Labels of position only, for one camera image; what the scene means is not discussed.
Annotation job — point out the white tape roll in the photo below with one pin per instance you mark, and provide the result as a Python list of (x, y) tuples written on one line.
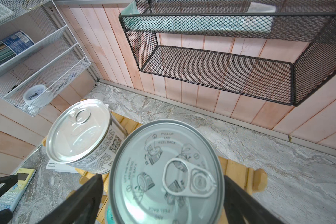
[(34, 92)]

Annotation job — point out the box in black basket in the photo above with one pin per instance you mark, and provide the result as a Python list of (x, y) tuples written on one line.
[(135, 21)]

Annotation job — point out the black wire mesh basket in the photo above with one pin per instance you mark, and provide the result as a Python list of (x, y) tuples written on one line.
[(313, 22)]

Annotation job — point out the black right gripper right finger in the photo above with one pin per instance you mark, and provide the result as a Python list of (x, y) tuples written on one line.
[(240, 207)]

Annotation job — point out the white wire wall rack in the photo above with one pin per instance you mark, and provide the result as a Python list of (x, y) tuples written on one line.
[(55, 60)]

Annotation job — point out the purple label tin can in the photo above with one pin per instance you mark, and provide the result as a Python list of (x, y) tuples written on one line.
[(166, 172)]

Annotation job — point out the white label tin can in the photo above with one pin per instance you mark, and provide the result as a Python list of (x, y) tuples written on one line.
[(86, 136)]

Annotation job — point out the wooden two-tier shelf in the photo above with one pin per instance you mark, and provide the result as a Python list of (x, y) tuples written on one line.
[(249, 179)]

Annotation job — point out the green yellow calculator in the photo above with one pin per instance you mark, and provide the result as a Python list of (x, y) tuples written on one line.
[(11, 198)]

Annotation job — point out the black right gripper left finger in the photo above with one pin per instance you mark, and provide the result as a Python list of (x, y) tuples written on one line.
[(80, 208)]

